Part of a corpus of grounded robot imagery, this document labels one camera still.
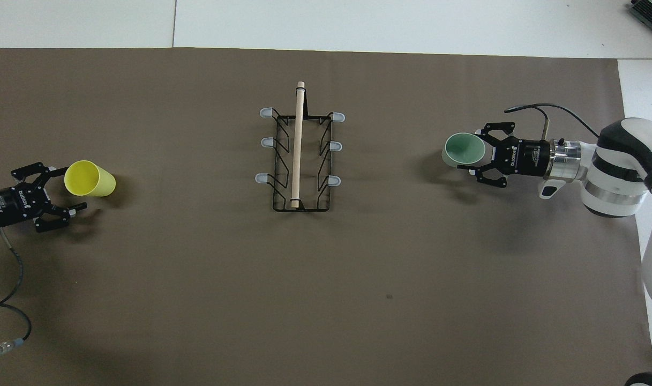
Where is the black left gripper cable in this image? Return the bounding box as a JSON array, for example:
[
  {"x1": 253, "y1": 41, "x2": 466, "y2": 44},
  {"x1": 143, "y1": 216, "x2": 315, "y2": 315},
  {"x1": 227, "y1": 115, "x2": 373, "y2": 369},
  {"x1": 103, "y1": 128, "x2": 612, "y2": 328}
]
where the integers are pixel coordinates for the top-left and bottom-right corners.
[{"x1": 0, "y1": 226, "x2": 33, "y2": 361}]

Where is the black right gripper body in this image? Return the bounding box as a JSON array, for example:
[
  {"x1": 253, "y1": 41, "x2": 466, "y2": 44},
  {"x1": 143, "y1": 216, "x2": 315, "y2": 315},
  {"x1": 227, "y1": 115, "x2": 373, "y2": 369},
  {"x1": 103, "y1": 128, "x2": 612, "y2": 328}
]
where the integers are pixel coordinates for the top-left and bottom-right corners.
[{"x1": 491, "y1": 137, "x2": 552, "y2": 177}]

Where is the yellow plastic cup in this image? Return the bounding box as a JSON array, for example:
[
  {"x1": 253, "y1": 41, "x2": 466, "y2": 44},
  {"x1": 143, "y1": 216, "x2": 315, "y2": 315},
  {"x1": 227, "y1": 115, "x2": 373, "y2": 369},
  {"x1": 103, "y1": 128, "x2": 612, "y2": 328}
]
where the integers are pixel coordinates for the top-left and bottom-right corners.
[{"x1": 64, "y1": 160, "x2": 116, "y2": 197}]

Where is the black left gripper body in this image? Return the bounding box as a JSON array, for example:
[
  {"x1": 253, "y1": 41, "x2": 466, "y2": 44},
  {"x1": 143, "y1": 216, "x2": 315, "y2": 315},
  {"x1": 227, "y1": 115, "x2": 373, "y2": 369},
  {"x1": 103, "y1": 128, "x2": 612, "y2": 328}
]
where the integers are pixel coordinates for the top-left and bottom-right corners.
[{"x1": 0, "y1": 181, "x2": 52, "y2": 230}]

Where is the black wire cup rack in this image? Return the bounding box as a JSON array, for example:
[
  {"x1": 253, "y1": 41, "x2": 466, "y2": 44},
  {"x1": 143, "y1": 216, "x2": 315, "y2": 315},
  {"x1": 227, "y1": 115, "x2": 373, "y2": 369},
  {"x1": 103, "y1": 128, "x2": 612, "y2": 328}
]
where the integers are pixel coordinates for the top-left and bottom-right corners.
[{"x1": 255, "y1": 81, "x2": 346, "y2": 213}]

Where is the pale green plastic cup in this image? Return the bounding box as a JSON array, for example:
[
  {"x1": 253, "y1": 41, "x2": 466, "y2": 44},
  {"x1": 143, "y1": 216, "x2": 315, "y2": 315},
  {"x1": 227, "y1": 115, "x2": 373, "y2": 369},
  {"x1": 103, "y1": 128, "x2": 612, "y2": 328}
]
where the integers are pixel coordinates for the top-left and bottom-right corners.
[{"x1": 442, "y1": 132, "x2": 487, "y2": 168}]

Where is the brown table mat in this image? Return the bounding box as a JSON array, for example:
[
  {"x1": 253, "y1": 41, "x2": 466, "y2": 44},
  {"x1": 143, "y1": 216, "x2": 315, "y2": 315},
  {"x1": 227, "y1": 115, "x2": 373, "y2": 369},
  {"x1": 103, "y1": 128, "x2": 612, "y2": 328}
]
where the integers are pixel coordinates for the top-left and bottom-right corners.
[{"x1": 0, "y1": 47, "x2": 652, "y2": 386}]

